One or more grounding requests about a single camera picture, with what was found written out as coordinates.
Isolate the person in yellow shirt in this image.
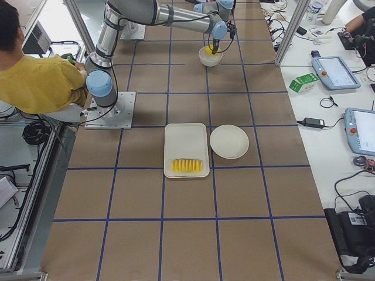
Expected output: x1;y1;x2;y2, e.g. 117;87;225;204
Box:
1;1;87;114

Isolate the sliced yellow pineapple toy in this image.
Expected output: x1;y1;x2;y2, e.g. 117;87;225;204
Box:
171;159;203;173

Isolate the white rectangular tray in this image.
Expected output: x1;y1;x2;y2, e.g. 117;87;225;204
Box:
163;123;210;179

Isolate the cream round plate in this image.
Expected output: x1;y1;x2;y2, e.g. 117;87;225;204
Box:
210;125;249;159

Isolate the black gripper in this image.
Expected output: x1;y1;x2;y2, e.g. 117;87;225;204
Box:
209;38;220;54

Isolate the yellow lemon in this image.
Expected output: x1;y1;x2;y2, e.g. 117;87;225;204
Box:
204;46;221;56

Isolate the aluminium frame post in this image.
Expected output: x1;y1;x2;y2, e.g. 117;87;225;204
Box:
274;0;310;66

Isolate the white ceramic bowl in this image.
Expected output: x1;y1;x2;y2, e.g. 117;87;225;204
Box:
198;46;223;67

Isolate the blue teach pendant near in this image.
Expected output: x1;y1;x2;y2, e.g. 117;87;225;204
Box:
344;108;375;156

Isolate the blue teach pendant far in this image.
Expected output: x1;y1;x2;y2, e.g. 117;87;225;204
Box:
311;56;361;90

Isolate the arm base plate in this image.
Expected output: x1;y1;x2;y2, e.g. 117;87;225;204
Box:
120;21;146;40
84;92;136;129

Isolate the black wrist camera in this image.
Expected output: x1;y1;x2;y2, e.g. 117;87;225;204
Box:
226;20;237;40

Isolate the green white carton box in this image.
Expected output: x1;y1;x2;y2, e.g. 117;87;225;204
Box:
289;73;319;93

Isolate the black power adapter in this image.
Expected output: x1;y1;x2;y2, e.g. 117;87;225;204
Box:
304;117;325;129

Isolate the blue teach pendant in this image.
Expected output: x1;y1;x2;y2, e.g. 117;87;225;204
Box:
344;108;375;156
311;56;361;90

